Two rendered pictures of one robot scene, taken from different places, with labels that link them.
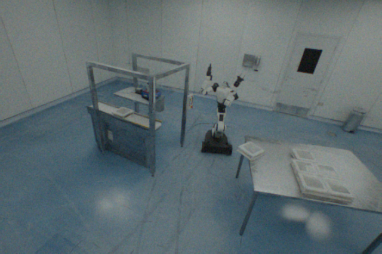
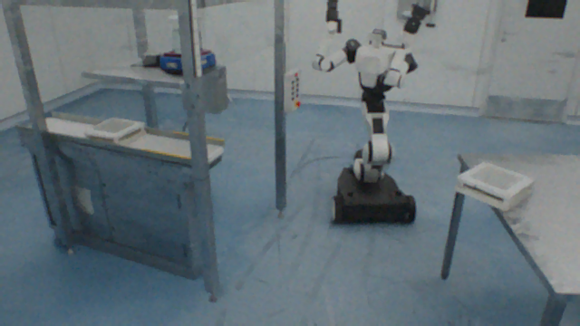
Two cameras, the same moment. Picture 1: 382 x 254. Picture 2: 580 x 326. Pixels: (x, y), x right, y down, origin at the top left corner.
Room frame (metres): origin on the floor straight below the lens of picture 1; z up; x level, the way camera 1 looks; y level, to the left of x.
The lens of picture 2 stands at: (0.48, 0.14, 1.75)
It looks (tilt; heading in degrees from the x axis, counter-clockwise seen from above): 25 degrees down; 358
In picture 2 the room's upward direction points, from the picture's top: straight up
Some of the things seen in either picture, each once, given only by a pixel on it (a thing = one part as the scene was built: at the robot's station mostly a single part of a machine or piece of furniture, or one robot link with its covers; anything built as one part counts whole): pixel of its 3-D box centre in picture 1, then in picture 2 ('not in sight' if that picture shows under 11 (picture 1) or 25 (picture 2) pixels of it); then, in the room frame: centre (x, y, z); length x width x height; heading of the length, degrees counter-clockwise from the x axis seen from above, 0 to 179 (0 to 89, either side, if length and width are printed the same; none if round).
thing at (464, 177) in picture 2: (251, 148); (496, 179); (2.14, -0.83, 0.88); 0.25 x 0.24 x 0.02; 128
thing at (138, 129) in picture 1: (122, 117); (114, 147); (2.86, 1.08, 0.76); 1.30 x 0.29 x 0.10; 65
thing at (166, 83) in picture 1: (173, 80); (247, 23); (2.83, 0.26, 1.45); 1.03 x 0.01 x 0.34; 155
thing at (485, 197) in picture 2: (250, 152); (493, 189); (2.14, -0.83, 0.83); 0.24 x 0.24 x 0.02; 38
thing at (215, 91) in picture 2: (156, 103); (204, 90); (2.73, 0.50, 1.13); 0.22 x 0.11 x 0.20; 65
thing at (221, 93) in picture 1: (225, 95); (380, 66); (3.51, -0.61, 1.08); 0.34 x 0.30 x 0.36; 43
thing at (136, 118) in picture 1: (122, 115); (113, 141); (2.86, 1.08, 0.79); 1.35 x 0.25 x 0.05; 65
